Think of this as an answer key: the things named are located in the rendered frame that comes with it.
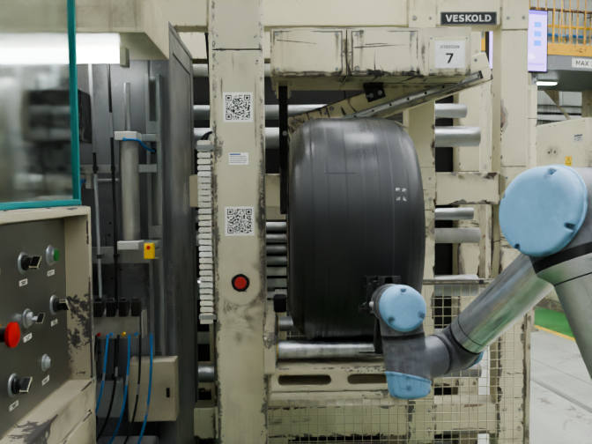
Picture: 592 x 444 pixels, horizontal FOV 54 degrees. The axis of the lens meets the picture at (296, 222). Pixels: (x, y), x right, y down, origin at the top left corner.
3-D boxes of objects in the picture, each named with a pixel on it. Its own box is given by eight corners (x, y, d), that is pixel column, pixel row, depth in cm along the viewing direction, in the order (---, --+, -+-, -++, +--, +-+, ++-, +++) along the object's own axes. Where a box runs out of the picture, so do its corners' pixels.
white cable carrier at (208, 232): (200, 323, 152) (196, 140, 149) (203, 320, 157) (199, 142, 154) (217, 323, 152) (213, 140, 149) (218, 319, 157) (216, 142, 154)
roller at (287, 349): (274, 352, 149) (273, 362, 144) (273, 336, 147) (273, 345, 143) (410, 351, 149) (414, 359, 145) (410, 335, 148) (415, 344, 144)
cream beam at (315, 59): (270, 77, 173) (270, 26, 172) (271, 91, 198) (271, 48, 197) (473, 76, 174) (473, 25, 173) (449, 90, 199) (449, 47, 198)
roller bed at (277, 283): (230, 312, 190) (229, 221, 188) (234, 304, 205) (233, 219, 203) (291, 312, 190) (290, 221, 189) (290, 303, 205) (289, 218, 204)
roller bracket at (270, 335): (263, 376, 140) (262, 336, 140) (268, 335, 180) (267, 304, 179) (277, 375, 140) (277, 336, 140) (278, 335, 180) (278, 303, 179)
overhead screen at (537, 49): (487, 70, 501) (488, 4, 499) (484, 70, 506) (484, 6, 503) (547, 72, 516) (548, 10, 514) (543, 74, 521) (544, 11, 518)
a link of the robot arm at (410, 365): (454, 388, 103) (447, 327, 104) (411, 403, 96) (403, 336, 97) (420, 384, 109) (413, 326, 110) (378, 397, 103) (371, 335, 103)
